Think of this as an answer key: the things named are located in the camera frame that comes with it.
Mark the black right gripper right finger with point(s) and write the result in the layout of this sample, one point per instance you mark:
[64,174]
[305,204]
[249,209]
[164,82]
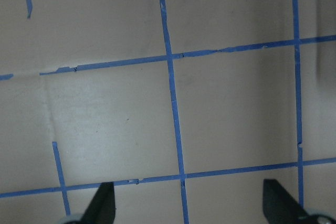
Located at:
[278,204]

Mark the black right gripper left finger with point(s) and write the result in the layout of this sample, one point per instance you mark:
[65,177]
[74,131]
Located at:
[102,205]

